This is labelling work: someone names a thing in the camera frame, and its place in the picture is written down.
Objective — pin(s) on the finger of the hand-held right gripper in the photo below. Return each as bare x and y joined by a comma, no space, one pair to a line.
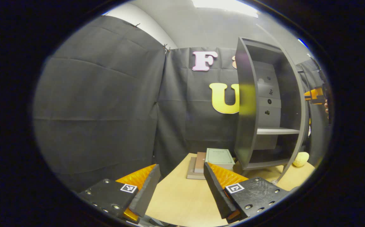
314,95

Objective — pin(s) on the grey cabinet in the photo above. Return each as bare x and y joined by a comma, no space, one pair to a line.
248,126

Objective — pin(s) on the large ceiling light panel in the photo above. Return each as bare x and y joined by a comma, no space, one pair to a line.
225,6

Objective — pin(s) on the grey cover book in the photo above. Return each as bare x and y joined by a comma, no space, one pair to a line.
193,174

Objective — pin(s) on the yellow plush toy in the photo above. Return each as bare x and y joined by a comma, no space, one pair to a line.
300,159

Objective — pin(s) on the brown cover book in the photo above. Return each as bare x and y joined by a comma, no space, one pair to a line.
200,162

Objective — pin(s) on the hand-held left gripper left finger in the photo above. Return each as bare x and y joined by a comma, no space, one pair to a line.
147,189

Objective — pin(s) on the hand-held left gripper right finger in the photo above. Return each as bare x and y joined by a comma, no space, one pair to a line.
215,189

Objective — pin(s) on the black backdrop cloth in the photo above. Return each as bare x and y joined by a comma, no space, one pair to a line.
100,104

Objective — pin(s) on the green cover book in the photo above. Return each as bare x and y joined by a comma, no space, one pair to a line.
219,156

